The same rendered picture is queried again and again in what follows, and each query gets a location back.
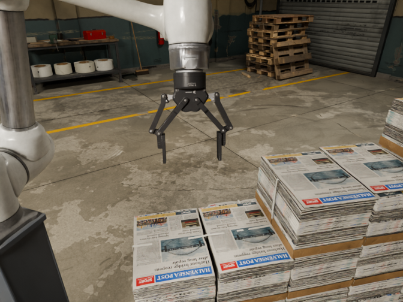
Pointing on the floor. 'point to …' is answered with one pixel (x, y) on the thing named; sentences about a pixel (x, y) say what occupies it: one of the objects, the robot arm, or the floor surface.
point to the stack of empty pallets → (273, 23)
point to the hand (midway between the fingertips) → (192, 156)
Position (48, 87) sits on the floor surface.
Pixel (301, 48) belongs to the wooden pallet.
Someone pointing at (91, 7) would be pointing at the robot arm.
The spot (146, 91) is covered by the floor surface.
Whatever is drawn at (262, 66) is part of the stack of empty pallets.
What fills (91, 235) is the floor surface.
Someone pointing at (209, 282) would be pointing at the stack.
